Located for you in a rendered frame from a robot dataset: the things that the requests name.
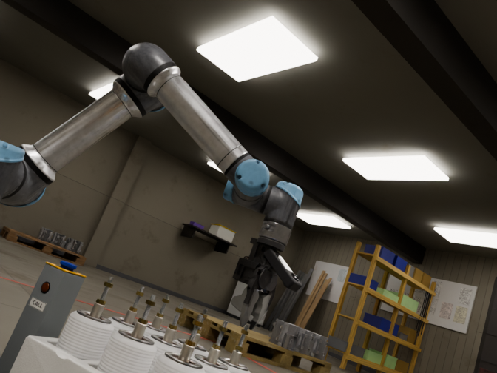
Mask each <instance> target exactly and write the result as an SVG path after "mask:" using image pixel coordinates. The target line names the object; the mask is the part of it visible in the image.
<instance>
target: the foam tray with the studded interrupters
mask: <svg viewBox="0 0 497 373"><path fill-rule="evenodd" d="M58 339H59V338H54V337H40V336H32V335H29V336H28V337H26V339H25V341H24V343H23V345H22V347H21V349H20V352H19V353H18V356H17V358H16V360H15V362H14V364H13V367H12V369H11V370H10V373H103V372H100V371H98V370H97V367H98V364H99V363H100V361H99V360H81V359H78V358H76V357H73V356H72V355H71V354H68V353H66V352H65V351H63V350H61V349H60V348H58V347H56V344H57V342H58Z"/></svg>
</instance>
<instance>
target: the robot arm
mask: <svg viewBox="0 0 497 373"><path fill-rule="evenodd" d="M122 71H123V75H121V76H120V77H118V78H117V79H115V80H114V81H113V84H112V89H111V90H110V91H109V92H108V93H106V94H105V95H103V96H102V97H100V98H99V99H98V100H96V101H95V102H93V103H92V104H90V105H89V106H88V107H86V108H85V109H83V110H82V111H80V112H79V113H78V114H76V115H75V116H73V117H72V118H71V119H69V120H68V121H66V122H65V123H63V124H62V125H61V126H60V127H58V128H56V129H55V130H53V131H52V132H51V133H49V134H48V135H46V136H45V137H43V138H42V139H41V140H40V141H38V142H36V143H35V144H33V145H29V144H22V145H21V146H20V147H16V146H13V145H12V144H9V143H6V142H3V141H0V204H4V205H5V206H12V207H26V206H30V205H32V204H34V203H36V202H37V201H39V200H40V199H41V197H42V196H43V194H44V193H45V189H46V187H47V186H49V185H50V184H51V183H52V182H53V181H54V180H55V174H56V172H57V171H59V170H60V169H61V168H62V167H64V166H65V165H67V164H68V163H69V162H71V161H72V160H73V159H75V158H77V157H78V156H79V155H80V154H81V153H83V152H85V151H86V150H87V149H89V148H90V147H91V146H93V145H94V144H96V143H97V142H99V141H100V140H101V139H102V138H104V137H105V136H107V135H108V134H110V133H111V132H112V131H113V130H115V129H116V128H118V127H119V126H120V125H122V124H123V123H124V122H126V121H128V120H129V119H130V118H131V117H138V118H142V117H143V116H145V114H147V113H148V112H158V111H161V110H163V109H164V108H167V110H168V111H169V112H170V113H171V114H172V115H173V117H174V118H175V119H176V120H177V121H178V123H179V124H180V125H181V126H182V127H183V128H184V129H185V131H187V132H188V134H189V135H190V136H191V137H192V138H193V139H194V141H195V142H196V143H197V144H198V145H199V147H200V148H201V149H202V150H203V151H204V152H205V153H206V154H207V155H208V156H209V158H210V159H211V160H212V161H213V162H214V164H215V165H216V166H217V167H218V168H219V169H220V171H221V172H222V173H223V174H224V175H225V176H226V177H227V178H228V182H227V184H226V188H225V189H224V193H223V197H224V199H226V200H227V201H230V202H232V203H233V204H237V205H240V206H243V207H245V208H247V209H251V210H253V211H255V212H259V213H261V214H264V215H266V216H265V217H264V220H263V225H262V226H261V229H260V232H259V238H251V241H250V243H252V244H254V245H253V247H252V249H251V253H250V255H249V257H248V256H245V257H247V258H248V259H247V258H245V257H244V258H240V259H239V261H238V263H237V266H236V269H235V271H234V274H233V278H234V279H235V280H238V281H239V282H242V283H245V284H247V285H248V286H247V287H246V288H245V289H244V290H243V293H242V294H241V295H238V296H234V297H233V298H232V299H231V304H232V305H233V306H234V307H235V308H236V309H237V310H239V311H240V312H241V314H240V326H241V327H244V326H245V325H246V324H247V323H248V322H249V318H250V315H252V316H253V319H252V321H251V324H250V327H249V329H250V330H252V329H253V328H254V327H255V326H256V325H257V324H258V323H259V322H260V320H261V319H262V317H263V316H264V314H265V313H266V312H267V310H268V308H269V306H270V305H271V302H272V300H273V298H274V293H275V289H276V286H277V279H278V276H279V277H280V279H281V281H282V282H283V284H284V286H285V287H286V288H288V289H290V290H292V291H294V292H296V291H297V290H299V289H300V288H301V287H302V284H301V283H300V281H299V279H298V277H297V276H296V275H295V274H294V273H293V272H292V271H291V269H290V267H289V266H288V264H287V263H286V262H285V261H284V259H283V258H282V256H281V255H280V253H279V252H284V249H285V246H287V243H288V240H289V238H290V235H291V230H292V228H293V225H294V222H295V220H296V217H297V213H298V211H299V209H300V205H301V202H302V197H303V191H302V189H301V188H300V187H298V186H297V185H295V184H292V183H288V182H286V181H280V182H278V183H277V185H276V186H275V187H274V186H270V185H268V184H269V171H268V168H267V166H266V165H265V164H264V163H263V162H262V161H258V160H256V159H253V157H252V156H251V155H250V154H249V153H248V152H247V151H246V150H245V148H244V147H243V146H242V145H241V144H240V142H239V141H238V140H237V139H236V138H235V137H234V136H233V135H232V134H231V133H230V132H229V131H228V129H227V128H226V127H225V126H224V125H223V124H222V122H221V121H220V120H219V119H218V118H217V116H216V115H215V114H214V113H213V112H212V111H211V110H210V109H209V108H208V107H207V106H206V105H205V103H204V102H203V101H202V100H201V99H200V98H199V96H198V95H197V94H196V93H195V92H194V90H193V89H192V88H191V87H190V86H189V85H188V84H187V83H186V82H185V81H184V80H183V79H182V77H181V76H180V68H179V67H178V66H177V65H176V64H175V63H174V62H173V60H171V59H170V57H169V56H168V55H167V54H166V53H165V52H164V50H162V49H161V48H160V47H159V46H157V45H155V44H152V43H148V42H142V43H138V44H135V45H133V46H131V47H130V48H129V49H128V50H127V51H126V53H125V55H124V57H123V61H122ZM258 290H262V291H263V292H262V291H258ZM264 293H265V294H264Z"/></svg>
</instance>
